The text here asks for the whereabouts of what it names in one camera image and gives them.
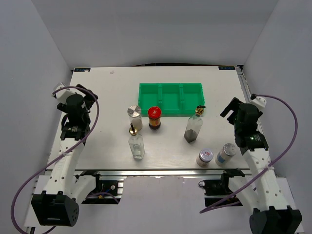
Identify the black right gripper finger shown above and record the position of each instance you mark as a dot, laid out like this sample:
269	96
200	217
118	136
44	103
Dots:
232	106
232	119

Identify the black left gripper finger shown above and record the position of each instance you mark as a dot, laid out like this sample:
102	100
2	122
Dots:
92	96
82	88

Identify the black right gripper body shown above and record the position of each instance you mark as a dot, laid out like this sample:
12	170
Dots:
236	128

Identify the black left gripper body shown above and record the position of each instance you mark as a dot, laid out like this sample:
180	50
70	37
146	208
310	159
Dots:
87	119

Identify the glass cruet with dark spice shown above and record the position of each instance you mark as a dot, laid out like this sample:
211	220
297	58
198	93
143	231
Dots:
194	124

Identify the clear glass cruet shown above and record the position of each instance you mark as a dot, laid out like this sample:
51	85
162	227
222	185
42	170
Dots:
136	143

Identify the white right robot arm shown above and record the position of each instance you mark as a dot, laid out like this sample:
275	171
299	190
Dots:
270	211

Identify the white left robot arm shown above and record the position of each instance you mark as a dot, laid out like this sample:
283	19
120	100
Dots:
58	203

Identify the blue-label white shaker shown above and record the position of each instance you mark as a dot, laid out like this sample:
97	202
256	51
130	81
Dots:
227	152

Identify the right blue table sticker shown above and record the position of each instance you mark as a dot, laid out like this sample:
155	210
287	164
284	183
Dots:
227	67

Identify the silver-lid white powder jar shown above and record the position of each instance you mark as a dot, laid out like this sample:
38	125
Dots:
134	113

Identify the red-label lid small jar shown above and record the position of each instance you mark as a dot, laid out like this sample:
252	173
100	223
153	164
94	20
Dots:
204	157

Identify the green three-compartment tray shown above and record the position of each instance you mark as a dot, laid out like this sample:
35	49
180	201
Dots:
174	99

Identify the red-lid dark sauce jar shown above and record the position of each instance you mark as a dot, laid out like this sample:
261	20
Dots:
154	115

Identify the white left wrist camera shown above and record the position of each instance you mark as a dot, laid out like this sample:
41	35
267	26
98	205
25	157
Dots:
62	95

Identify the aluminium side rail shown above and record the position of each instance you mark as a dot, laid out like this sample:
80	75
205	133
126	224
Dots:
244	85

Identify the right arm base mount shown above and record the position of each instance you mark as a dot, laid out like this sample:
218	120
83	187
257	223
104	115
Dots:
216	189

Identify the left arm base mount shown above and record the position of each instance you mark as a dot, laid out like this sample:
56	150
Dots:
104	184

